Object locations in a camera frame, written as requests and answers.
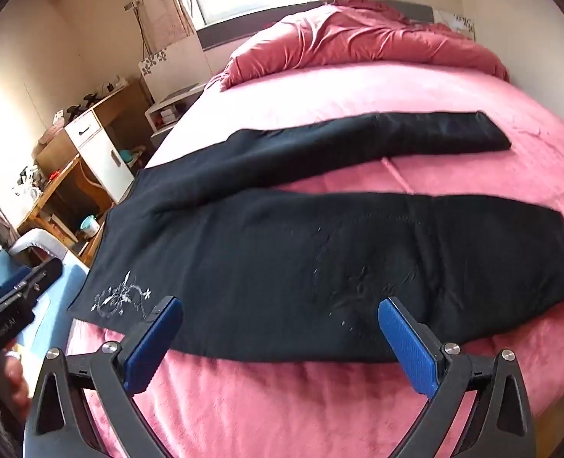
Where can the blue floor mat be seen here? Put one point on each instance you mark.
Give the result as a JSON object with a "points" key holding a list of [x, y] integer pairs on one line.
{"points": [[67, 276]]}

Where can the person's left hand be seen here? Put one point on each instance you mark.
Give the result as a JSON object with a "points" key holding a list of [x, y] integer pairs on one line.
{"points": [[17, 379]]}

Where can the white drawer cabinet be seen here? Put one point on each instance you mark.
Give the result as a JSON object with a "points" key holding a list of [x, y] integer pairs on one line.
{"points": [[103, 162]]}

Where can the wooden desk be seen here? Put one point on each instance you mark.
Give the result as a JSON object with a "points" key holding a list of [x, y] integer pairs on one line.
{"points": [[58, 191]]}

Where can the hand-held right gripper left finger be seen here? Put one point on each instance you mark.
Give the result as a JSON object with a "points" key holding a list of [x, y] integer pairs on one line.
{"points": [[152, 346]]}

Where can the white power strip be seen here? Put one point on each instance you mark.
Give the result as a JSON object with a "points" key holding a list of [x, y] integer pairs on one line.
{"points": [[116, 83]]}

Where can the grey bed headboard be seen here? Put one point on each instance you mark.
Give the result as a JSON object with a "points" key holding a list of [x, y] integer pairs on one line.
{"points": [[215, 37]]}

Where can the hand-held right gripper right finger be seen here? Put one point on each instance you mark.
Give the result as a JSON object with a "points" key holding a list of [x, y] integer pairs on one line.
{"points": [[405, 348]]}

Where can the white nightstand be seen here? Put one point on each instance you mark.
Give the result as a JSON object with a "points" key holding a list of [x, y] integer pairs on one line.
{"points": [[170, 107]]}

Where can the black embroidered pants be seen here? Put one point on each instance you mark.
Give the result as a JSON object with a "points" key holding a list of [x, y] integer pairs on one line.
{"points": [[262, 248]]}

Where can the white chair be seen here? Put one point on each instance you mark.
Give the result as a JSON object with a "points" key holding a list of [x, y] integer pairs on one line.
{"points": [[36, 243]]}

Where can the white leaf-print board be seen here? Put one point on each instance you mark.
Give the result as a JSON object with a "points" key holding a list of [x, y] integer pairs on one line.
{"points": [[167, 62], [456, 21]]}

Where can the red quilted duvet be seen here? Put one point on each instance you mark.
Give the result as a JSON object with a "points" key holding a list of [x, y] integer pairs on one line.
{"points": [[358, 43]]}

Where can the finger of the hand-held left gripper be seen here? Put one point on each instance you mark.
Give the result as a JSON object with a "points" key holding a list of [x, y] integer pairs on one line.
{"points": [[9, 282]]}

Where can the pink bed sheet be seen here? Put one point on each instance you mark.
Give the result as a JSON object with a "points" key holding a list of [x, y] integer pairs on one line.
{"points": [[262, 415]]}

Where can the teal and white cup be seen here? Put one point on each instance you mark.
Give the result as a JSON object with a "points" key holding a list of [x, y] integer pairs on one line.
{"points": [[89, 226]]}

